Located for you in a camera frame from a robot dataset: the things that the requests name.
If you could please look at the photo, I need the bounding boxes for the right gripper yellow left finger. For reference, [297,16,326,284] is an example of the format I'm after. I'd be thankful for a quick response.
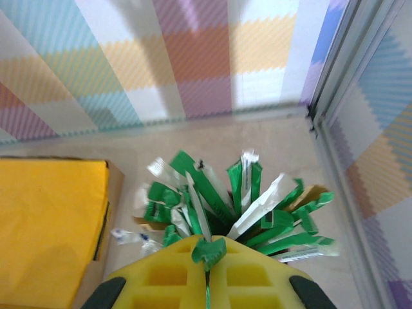
[79,234,207,309]

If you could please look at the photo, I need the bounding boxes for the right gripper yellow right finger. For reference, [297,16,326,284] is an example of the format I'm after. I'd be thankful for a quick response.
[209,236,337,309]

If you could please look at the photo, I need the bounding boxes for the clear blue print packet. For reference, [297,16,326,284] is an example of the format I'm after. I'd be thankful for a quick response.
[111,227,164,257]

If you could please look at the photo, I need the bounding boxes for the brown stick packet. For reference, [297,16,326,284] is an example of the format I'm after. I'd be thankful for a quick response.
[133,214,165,232]
[283,184,329,213]

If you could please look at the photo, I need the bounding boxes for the white green stick packet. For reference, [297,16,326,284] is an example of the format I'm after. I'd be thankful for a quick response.
[276,246,341,263]

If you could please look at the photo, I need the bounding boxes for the pink cup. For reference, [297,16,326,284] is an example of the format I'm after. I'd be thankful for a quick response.
[180,189,292,265]

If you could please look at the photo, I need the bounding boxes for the brown cardboard napkin box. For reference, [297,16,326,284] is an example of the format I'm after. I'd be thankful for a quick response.
[72,159,126,309]

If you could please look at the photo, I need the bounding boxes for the yellow napkin stack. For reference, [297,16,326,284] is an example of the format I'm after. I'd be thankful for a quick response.
[0,156,110,309]

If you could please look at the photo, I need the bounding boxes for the aluminium side rail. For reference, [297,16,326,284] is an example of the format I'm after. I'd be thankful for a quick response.
[314,118,392,309]

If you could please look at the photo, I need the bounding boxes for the aluminium back rail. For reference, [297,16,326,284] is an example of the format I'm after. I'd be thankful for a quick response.
[0,104,312,145]

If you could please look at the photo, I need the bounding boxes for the aluminium frame post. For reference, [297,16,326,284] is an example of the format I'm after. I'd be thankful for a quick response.
[301,0,400,129]

